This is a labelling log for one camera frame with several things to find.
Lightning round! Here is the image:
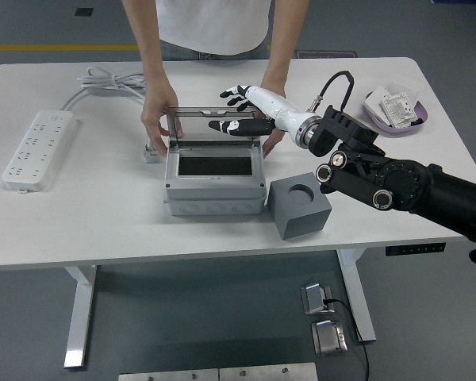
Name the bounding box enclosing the white table leg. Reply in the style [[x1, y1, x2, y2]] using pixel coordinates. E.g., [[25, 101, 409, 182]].
[[63, 264, 98, 370], [336, 248, 378, 343]]

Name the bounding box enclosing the silver floor socket box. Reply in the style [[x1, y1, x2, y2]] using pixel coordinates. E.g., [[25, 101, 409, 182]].
[[300, 281, 336, 317], [311, 320, 348, 356]]

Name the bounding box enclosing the white printed socket panel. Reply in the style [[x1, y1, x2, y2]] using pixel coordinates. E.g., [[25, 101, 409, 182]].
[[379, 93, 417, 130]]

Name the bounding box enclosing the purple plastic tray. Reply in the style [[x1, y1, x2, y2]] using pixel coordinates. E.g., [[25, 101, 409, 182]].
[[359, 90, 429, 138]]

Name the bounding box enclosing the black table control panel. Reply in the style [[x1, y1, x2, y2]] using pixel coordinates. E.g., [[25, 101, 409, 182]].
[[385, 241, 447, 257]]

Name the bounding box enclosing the person's right hand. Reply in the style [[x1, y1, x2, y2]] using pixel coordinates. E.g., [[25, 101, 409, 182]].
[[139, 81, 179, 158]]

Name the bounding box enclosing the person torso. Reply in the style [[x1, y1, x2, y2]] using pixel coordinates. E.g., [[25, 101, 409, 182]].
[[154, 0, 271, 61]]

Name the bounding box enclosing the grey cube block round recess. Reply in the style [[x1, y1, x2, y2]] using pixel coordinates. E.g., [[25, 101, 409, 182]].
[[266, 171, 333, 241]]

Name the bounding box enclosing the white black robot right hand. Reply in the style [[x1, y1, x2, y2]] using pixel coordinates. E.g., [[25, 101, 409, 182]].
[[208, 83, 313, 140]]

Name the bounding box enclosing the grey junction box clear lid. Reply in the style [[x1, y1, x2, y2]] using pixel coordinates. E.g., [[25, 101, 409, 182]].
[[164, 105, 267, 217]]

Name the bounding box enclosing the black floor cable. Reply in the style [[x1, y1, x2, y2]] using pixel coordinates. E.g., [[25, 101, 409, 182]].
[[323, 297, 370, 381]]

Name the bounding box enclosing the small white carton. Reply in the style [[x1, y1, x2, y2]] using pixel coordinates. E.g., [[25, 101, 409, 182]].
[[363, 87, 390, 120]]

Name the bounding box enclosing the white power strip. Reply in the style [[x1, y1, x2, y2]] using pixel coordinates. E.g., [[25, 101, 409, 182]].
[[2, 110, 80, 194]]

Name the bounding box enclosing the white power cord with plug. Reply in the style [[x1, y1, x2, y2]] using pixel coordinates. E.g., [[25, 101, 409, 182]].
[[59, 66, 162, 164]]

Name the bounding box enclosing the clear plastic packet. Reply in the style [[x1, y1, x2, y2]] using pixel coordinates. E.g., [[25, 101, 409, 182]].
[[384, 74, 421, 104]]

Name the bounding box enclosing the yellow floor tape line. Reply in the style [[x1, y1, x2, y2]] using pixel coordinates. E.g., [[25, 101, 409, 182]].
[[0, 44, 273, 52]]

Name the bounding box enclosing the person's left hand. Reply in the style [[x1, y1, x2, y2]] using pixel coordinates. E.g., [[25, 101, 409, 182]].
[[257, 83, 289, 160]]

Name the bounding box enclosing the brown floor plate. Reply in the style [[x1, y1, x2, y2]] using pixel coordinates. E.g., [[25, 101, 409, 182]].
[[296, 49, 359, 60]]

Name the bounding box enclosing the grey metal plate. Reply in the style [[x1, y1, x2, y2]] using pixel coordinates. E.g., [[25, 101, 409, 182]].
[[117, 368, 220, 381], [218, 362, 318, 381]]

